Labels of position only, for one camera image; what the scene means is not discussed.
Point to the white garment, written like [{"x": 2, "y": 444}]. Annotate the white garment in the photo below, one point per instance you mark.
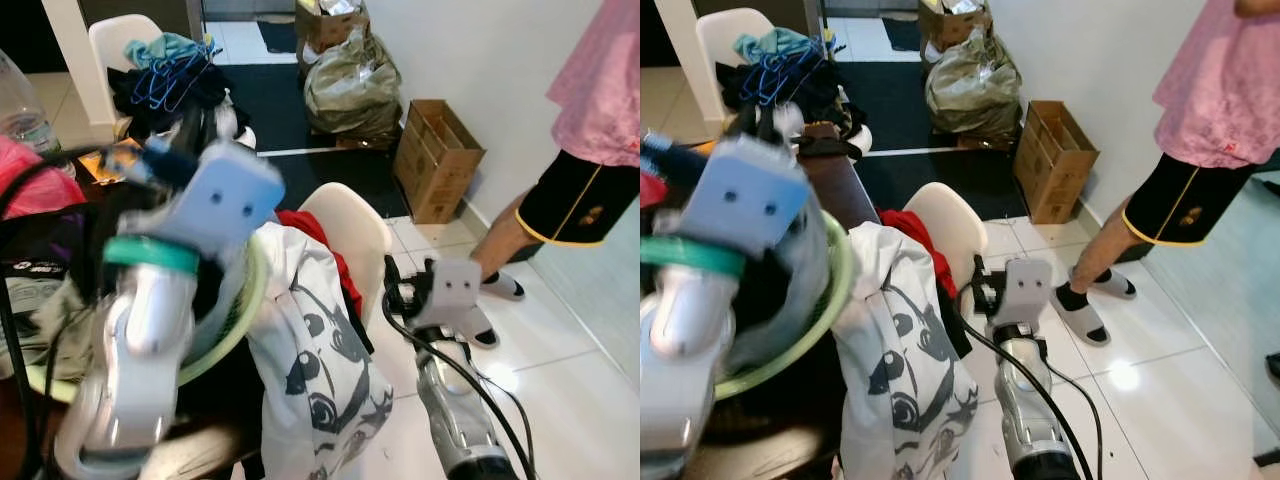
[
  {"x": 900, "y": 400},
  {"x": 320, "y": 400}
]

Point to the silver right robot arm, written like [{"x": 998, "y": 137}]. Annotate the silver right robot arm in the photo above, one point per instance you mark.
[
  {"x": 1025, "y": 400},
  {"x": 455, "y": 410}
]

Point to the blue hanger bundle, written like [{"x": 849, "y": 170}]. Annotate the blue hanger bundle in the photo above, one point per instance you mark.
[
  {"x": 780, "y": 78},
  {"x": 170, "y": 85}
]

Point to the white plastic chair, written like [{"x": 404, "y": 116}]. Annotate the white plastic chair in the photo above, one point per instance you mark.
[
  {"x": 725, "y": 30},
  {"x": 350, "y": 220},
  {"x": 120, "y": 35},
  {"x": 950, "y": 215}
]

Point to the red garment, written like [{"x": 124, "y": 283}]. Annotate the red garment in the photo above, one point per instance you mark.
[
  {"x": 905, "y": 225},
  {"x": 300, "y": 225}
]

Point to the brown cardboard box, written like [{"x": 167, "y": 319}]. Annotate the brown cardboard box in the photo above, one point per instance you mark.
[
  {"x": 440, "y": 170},
  {"x": 1055, "y": 170}
]

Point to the green plastic basin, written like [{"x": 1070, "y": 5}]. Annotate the green plastic basin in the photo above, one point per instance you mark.
[
  {"x": 250, "y": 300},
  {"x": 840, "y": 300}
]

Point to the dark brown chair back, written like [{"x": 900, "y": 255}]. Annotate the dark brown chair back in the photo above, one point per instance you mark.
[{"x": 840, "y": 175}]

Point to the olive plastic bag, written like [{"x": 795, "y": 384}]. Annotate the olive plastic bag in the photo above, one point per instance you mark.
[
  {"x": 970, "y": 90},
  {"x": 350, "y": 90}
]

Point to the person in pink shirt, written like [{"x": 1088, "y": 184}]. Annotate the person in pink shirt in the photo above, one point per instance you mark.
[
  {"x": 600, "y": 90},
  {"x": 1220, "y": 90}
]

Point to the dark clothes pile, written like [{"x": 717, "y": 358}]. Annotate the dark clothes pile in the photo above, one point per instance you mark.
[
  {"x": 140, "y": 100},
  {"x": 740, "y": 95}
]

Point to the teal cloth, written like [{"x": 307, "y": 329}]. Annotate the teal cloth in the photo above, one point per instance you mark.
[
  {"x": 780, "y": 45},
  {"x": 165, "y": 50}
]

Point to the pink cloth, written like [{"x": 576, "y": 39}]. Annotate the pink cloth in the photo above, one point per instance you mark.
[{"x": 35, "y": 180}]

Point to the clear plastic bottle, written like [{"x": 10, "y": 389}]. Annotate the clear plastic bottle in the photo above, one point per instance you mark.
[{"x": 20, "y": 110}]

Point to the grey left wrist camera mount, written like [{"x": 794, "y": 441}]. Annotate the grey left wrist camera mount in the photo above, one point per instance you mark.
[
  {"x": 225, "y": 200},
  {"x": 750, "y": 200}
]

